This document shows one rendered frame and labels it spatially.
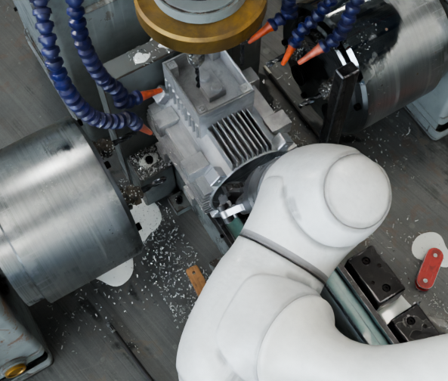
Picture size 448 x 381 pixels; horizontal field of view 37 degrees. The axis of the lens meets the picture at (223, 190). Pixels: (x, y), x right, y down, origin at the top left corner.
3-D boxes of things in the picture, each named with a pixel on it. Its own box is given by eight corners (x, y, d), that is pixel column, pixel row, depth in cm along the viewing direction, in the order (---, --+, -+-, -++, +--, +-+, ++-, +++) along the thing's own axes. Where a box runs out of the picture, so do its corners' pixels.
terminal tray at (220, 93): (163, 89, 113) (159, 63, 107) (218, 63, 116) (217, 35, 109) (199, 142, 109) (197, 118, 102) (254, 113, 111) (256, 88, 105)
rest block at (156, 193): (133, 184, 136) (125, 155, 125) (162, 168, 138) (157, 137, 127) (146, 206, 134) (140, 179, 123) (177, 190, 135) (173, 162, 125)
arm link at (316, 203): (282, 128, 76) (223, 229, 74) (341, 113, 61) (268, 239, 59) (357, 179, 78) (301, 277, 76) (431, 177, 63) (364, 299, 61)
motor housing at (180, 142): (151, 145, 126) (139, 87, 109) (238, 102, 130) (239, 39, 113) (204, 230, 118) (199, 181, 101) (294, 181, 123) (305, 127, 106)
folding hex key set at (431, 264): (427, 248, 130) (430, 244, 128) (443, 255, 129) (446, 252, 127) (412, 287, 126) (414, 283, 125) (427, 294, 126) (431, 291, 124)
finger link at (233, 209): (268, 205, 85) (233, 224, 84) (255, 204, 90) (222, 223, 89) (260, 188, 85) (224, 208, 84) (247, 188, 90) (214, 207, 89)
